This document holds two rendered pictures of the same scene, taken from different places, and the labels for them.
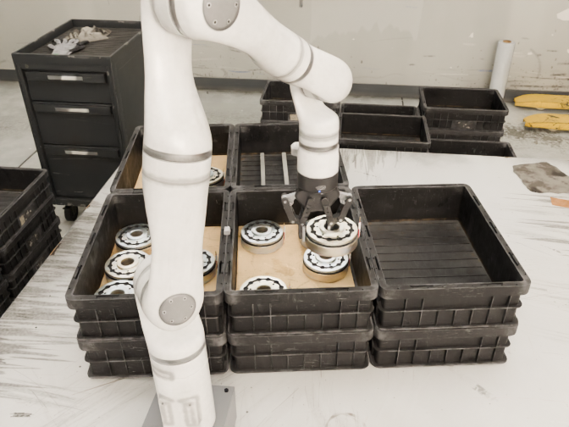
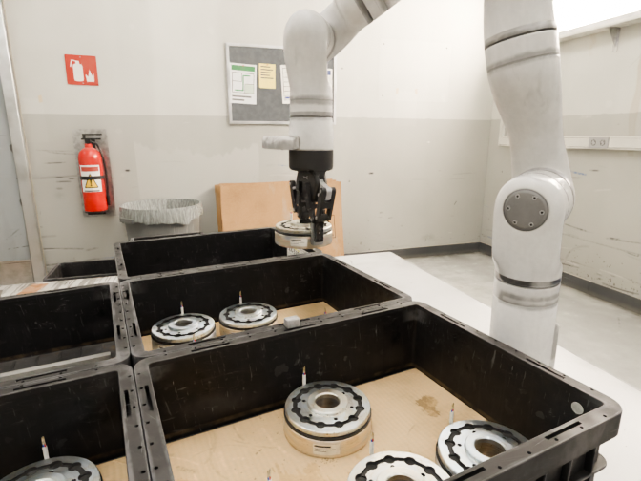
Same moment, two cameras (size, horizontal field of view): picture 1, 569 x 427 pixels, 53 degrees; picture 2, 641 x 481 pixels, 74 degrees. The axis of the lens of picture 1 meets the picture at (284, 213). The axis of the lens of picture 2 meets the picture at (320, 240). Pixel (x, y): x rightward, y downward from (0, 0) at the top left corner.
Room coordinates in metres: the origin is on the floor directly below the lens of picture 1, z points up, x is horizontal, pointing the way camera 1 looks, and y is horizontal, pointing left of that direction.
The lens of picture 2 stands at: (1.20, 0.61, 1.17)
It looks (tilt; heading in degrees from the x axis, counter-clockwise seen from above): 14 degrees down; 245
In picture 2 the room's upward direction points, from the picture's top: straight up
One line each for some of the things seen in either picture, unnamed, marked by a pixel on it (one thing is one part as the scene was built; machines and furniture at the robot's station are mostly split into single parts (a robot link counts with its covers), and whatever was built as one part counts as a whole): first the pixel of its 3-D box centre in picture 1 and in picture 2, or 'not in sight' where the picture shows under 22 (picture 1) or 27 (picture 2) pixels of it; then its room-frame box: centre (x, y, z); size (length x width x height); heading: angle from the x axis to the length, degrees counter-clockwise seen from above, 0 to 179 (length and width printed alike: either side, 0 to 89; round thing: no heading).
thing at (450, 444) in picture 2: (118, 296); (489, 453); (0.89, 0.35, 0.86); 0.10 x 0.10 x 0.01
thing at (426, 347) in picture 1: (421, 288); not in sight; (1.04, -0.32, 0.76); 0.40 x 0.30 x 0.12; 3
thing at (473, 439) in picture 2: (117, 294); (489, 449); (0.89, 0.35, 0.86); 0.05 x 0.05 x 0.01
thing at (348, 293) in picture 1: (295, 237); (259, 296); (1.02, -0.02, 0.92); 0.40 x 0.30 x 0.02; 3
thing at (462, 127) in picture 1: (455, 139); not in sight; (2.68, -0.89, 0.37); 0.40 x 0.30 x 0.45; 83
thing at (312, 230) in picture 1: (331, 229); (303, 225); (0.92, -0.09, 1.01); 0.10 x 0.10 x 0.01
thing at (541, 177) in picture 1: (544, 175); not in sight; (1.68, -0.88, 0.71); 0.22 x 0.19 x 0.01; 173
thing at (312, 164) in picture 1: (317, 148); (300, 130); (0.93, -0.06, 1.18); 0.11 x 0.09 x 0.06; 3
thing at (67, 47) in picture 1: (63, 47); not in sight; (2.60, 1.02, 0.88); 0.25 x 0.19 x 0.03; 173
